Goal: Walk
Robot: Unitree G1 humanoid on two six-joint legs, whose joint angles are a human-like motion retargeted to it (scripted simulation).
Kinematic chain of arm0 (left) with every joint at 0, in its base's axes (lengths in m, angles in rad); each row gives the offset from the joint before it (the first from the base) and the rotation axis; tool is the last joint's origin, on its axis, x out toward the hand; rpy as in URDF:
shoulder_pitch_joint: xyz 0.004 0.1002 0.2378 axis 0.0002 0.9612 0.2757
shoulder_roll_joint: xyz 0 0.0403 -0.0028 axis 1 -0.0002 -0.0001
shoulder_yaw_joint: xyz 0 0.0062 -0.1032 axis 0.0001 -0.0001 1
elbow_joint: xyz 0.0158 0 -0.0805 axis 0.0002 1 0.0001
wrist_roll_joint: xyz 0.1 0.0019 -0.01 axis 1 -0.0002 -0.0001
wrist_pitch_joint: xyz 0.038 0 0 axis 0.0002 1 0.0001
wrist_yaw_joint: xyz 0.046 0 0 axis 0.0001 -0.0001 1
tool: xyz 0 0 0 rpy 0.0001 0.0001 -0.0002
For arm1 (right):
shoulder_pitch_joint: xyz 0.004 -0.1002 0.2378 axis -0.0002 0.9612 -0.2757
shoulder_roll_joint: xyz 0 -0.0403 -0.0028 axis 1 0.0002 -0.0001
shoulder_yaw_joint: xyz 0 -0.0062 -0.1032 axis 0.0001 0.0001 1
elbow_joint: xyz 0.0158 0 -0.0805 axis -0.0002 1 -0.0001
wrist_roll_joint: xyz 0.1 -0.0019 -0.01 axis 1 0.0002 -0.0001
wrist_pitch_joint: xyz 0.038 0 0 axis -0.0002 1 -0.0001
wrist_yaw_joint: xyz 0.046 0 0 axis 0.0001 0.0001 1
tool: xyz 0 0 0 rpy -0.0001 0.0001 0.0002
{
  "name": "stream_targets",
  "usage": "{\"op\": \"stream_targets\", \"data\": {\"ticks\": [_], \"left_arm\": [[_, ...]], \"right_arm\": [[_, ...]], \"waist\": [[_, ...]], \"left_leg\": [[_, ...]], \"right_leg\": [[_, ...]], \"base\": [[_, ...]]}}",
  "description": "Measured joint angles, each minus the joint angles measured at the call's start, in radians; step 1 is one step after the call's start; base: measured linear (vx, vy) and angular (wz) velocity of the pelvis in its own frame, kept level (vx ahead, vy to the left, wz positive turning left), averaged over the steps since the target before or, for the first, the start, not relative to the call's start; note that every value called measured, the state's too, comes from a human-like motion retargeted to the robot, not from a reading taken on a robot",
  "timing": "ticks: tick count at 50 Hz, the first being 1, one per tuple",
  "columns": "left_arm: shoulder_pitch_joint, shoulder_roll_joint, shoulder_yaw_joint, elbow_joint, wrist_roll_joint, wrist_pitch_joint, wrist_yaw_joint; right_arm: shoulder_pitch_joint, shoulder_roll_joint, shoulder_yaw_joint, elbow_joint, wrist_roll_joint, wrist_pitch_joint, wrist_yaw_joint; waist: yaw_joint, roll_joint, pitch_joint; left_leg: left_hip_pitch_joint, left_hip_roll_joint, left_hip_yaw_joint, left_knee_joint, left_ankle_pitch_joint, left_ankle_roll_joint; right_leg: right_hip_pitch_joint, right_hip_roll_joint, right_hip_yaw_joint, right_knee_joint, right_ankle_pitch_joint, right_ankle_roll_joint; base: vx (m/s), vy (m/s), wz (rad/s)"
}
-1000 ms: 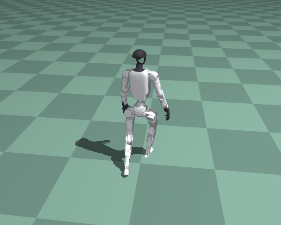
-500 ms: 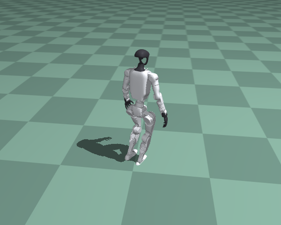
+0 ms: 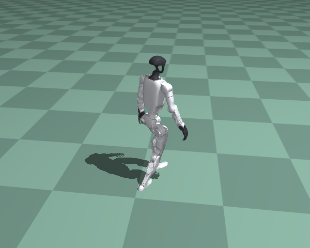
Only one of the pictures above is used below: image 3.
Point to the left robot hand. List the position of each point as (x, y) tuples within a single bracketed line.
[(140, 115)]

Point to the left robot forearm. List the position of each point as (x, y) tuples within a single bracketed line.
[(140, 104)]

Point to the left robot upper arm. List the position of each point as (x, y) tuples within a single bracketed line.
[(140, 89)]

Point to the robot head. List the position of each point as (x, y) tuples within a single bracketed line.
[(157, 61)]

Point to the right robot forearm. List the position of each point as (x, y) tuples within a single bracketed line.
[(177, 117)]

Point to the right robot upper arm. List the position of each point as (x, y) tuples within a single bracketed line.
[(167, 89)]

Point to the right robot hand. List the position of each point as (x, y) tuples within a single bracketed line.
[(184, 131)]

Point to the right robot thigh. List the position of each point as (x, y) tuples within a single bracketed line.
[(161, 133)]

